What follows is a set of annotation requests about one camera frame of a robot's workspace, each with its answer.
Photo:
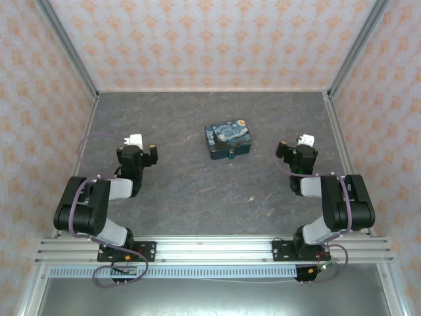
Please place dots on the small blue padlock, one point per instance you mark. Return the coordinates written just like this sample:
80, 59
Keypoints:
232, 154

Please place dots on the small silver key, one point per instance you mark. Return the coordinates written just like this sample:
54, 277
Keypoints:
251, 198

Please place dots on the starry night tin box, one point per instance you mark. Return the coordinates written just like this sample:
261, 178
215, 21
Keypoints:
227, 138

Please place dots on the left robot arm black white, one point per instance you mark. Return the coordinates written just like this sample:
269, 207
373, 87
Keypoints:
85, 204

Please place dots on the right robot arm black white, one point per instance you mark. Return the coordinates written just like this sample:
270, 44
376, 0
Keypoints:
345, 204

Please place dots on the grey metal sheet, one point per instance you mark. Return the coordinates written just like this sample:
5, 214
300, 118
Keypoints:
210, 298

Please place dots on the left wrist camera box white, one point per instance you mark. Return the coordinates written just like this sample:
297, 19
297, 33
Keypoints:
135, 139

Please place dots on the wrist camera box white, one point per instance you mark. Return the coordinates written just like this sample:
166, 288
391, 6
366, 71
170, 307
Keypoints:
135, 139
306, 140

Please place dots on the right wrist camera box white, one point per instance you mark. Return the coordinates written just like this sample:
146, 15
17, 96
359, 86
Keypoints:
306, 140

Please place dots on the aluminium table edge rail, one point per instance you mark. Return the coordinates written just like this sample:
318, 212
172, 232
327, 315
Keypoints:
90, 115
338, 131

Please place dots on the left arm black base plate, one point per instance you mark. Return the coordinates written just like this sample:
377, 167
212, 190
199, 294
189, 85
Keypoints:
146, 250

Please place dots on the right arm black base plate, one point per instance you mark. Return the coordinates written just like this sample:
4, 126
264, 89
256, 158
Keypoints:
281, 251

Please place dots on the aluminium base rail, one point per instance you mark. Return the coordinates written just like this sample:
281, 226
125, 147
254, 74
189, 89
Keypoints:
213, 250

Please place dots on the aluminium frame post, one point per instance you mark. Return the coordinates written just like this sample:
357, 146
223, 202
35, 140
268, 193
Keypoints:
356, 49
70, 52

